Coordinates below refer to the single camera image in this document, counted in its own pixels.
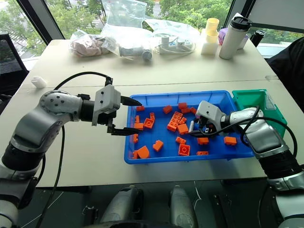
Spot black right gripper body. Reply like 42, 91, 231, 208
198, 116, 218, 136

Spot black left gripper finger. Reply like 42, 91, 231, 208
111, 127, 141, 137
119, 95, 143, 107

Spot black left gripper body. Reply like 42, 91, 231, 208
97, 109, 118, 135

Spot blue plastic bin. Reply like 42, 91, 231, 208
124, 90, 256, 165

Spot green plastic bin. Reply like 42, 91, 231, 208
231, 89, 288, 138

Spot square orange toy brick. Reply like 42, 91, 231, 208
178, 143, 191, 157
142, 117, 155, 130
177, 123, 190, 135

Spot long orange studded plate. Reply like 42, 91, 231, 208
167, 111, 184, 133

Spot rounded orange toy brick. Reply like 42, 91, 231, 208
137, 145, 151, 159

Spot grey cylindrical device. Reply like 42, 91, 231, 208
118, 45, 153, 62

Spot white power strip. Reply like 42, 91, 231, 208
158, 35, 193, 55

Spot plastic bag with pink items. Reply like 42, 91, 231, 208
69, 30, 110, 58

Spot grey rounded robot leg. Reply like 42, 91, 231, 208
169, 184, 198, 228
99, 184, 144, 224

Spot stacked cream cups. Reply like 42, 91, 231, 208
200, 28, 219, 57

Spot large clear zip bag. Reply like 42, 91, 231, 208
101, 0, 149, 59

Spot clear bag with power strip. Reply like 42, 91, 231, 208
144, 18, 198, 56

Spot white tumbler with black lid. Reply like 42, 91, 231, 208
218, 16, 253, 60

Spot purple box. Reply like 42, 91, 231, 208
218, 28, 249, 50

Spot stacked yellow plastic cups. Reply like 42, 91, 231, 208
205, 17, 220, 44

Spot black chair backrest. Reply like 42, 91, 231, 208
266, 36, 304, 102

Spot black bottle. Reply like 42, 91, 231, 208
249, 29, 266, 48

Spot black mesh office chair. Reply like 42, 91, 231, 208
0, 33, 30, 102

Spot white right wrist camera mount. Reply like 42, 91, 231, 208
195, 100, 227, 124

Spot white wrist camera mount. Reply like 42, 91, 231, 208
92, 85, 122, 127
195, 100, 227, 124

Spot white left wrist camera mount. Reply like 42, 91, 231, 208
92, 85, 122, 127

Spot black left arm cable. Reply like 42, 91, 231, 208
34, 71, 114, 228

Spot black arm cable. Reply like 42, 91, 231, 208
34, 71, 114, 228
223, 105, 299, 164

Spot black metal bracket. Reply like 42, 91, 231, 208
212, 193, 236, 228
82, 205, 100, 224

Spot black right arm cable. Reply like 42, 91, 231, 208
223, 105, 299, 164

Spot black window frame post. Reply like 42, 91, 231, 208
230, 0, 304, 31
16, 0, 67, 59

